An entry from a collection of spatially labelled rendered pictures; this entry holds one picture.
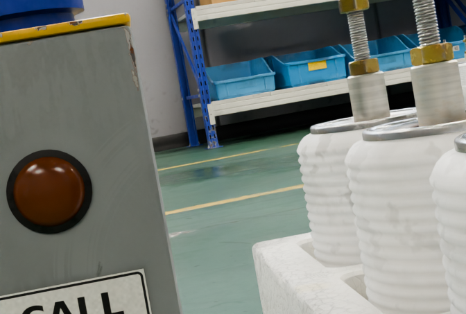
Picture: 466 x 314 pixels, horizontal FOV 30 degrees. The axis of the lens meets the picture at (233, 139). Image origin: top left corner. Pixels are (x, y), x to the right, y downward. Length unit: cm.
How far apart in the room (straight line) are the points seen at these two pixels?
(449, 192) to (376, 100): 24
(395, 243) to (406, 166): 4
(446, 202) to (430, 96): 12
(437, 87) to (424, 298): 10
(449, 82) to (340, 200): 12
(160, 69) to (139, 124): 528
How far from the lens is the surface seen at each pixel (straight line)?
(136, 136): 28
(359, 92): 52
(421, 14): 41
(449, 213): 29
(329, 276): 46
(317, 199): 51
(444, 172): 29
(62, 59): 28
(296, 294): 44
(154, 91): 554
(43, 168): 28
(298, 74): 500
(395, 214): 38
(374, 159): 39
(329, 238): 51
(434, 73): 41
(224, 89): 491
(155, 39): 557
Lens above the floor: 28
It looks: 3 degrees down
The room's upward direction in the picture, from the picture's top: 10 degrees counter-clockwise
